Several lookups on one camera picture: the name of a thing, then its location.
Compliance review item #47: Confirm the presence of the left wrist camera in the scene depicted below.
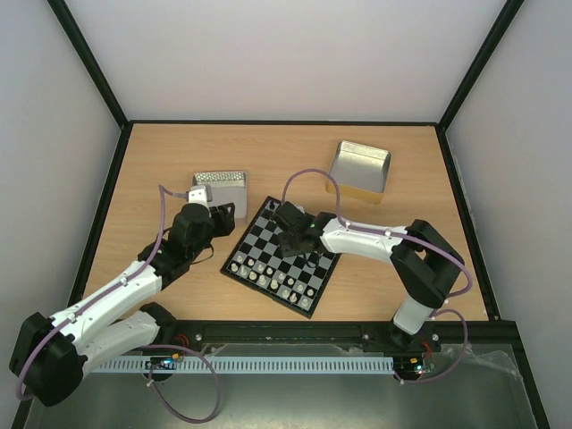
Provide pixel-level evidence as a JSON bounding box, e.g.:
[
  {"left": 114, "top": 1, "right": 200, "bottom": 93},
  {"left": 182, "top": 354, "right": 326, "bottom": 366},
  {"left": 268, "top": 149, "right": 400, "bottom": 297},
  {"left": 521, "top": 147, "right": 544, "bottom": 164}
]
[{"left": 187, "top": 185, "right": 212, "bottom": 208}]

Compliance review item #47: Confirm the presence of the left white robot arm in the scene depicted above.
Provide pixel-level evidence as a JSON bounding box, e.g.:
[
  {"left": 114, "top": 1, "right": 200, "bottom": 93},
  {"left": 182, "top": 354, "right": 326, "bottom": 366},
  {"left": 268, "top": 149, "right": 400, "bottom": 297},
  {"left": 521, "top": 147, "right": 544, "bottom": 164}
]
[{"left": 9, "top": 203, "right": 235, "bottom": 407}]

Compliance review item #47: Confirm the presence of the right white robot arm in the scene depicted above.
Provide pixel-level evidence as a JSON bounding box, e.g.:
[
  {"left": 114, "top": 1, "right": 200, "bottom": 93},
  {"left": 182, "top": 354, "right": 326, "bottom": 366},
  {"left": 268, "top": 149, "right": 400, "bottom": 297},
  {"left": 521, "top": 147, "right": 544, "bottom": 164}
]
[{"left": 271, "top": 202, "right": 467, "bottom": 350}]

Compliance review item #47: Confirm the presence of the black silver chess board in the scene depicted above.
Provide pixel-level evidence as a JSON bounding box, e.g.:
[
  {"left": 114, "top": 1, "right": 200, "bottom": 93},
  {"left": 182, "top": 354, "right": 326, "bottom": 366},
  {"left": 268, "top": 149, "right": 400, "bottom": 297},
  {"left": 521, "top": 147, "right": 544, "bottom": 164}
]
[{"left": 220, "top": 196, "right": 340, "bottom": 318}]

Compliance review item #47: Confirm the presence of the silver tin with pieces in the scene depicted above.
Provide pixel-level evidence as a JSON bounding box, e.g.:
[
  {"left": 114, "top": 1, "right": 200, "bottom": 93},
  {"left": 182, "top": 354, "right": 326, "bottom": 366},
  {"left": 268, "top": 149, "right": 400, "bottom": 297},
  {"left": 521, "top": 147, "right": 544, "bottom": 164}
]
[{"left": 192, "top": 171, "right": 248, "bottom": 226}]

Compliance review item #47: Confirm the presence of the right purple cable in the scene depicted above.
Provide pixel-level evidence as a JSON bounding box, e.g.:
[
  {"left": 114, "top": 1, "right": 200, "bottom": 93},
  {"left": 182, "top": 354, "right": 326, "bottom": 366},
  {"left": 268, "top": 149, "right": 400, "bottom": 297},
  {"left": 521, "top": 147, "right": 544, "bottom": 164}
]
[{"left": 282, "top": 168, "right": 473, "bottom": 386}]

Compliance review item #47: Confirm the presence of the black frame rail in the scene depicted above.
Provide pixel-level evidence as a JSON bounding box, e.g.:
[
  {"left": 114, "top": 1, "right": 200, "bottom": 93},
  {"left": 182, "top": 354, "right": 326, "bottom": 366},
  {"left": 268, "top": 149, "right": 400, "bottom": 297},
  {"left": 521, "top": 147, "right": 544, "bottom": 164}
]
[{"left": 44, "top": 317, "right": 519, "bottom": 354}]

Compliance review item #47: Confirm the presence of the light blue cable duct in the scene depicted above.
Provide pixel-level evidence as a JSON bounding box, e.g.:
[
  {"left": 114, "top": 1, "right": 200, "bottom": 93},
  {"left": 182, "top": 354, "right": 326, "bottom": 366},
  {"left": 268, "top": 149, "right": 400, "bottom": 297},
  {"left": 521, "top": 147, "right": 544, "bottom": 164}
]
[{"left": 95, "top": 356, "right": 394, "bottom": 375}]

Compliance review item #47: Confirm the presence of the empty gold silver tin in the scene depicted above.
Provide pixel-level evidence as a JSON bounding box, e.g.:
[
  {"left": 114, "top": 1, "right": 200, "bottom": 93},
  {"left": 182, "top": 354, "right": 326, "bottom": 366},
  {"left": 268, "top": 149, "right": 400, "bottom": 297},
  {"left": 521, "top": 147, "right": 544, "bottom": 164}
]
[{"left": 329, "top": 140, "right": 391, "bottom": 205}]

